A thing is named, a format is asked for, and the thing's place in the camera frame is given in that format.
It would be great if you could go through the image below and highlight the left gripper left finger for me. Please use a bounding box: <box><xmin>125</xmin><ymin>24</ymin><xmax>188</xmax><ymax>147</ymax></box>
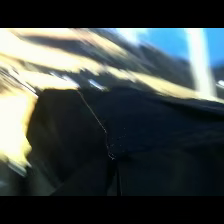
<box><xmin>50</xmin><ymin>155</ymin><xmax>118</xmax><ymax>197</ymax></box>

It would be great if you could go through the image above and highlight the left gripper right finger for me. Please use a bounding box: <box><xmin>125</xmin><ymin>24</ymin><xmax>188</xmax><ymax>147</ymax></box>
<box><xmin>117</xmin><ymin>156</ymin><xmax>188</xmax><ymax>197</ymax></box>

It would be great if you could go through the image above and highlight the black garment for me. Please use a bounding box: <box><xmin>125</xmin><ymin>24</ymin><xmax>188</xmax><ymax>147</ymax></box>
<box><xmin>25</xmin><ymin>86</ymin><xmax>224</xmax><ymax>197</ymax></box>

